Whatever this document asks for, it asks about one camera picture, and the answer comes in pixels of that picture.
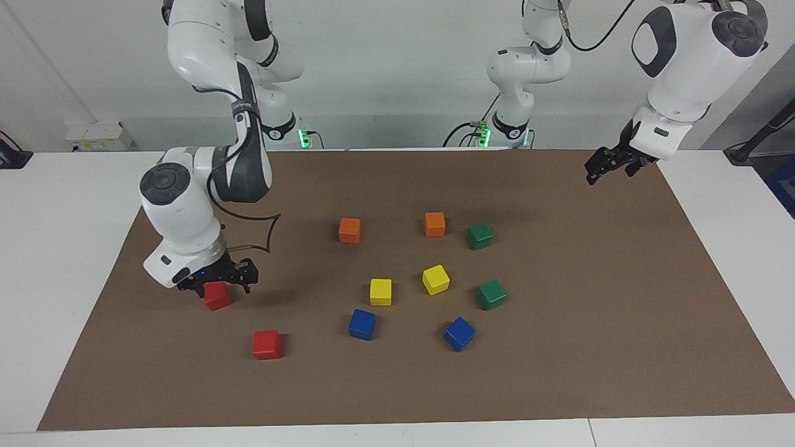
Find red wooden cube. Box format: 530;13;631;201
204;281;234;312
252;330;283;361

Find green wooden cube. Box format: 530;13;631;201
466;223;494;251
476;279;507;311

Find black stand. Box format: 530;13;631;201
724;99;795;166

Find blue wooden cube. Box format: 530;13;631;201
443;317;476;353
348;309;377;341

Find blue crate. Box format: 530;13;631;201
763;154;795;219

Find white power strip box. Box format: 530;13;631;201
65;120;135;153

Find brown paper mat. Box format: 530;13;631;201
37;148;795;431

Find black desk object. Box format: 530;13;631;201
0;130;34;169

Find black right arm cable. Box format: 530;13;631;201
191;84;282;254

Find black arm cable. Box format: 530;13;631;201
556;0;640;53
191;84;282;254

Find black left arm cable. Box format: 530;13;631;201
556;0;640;53

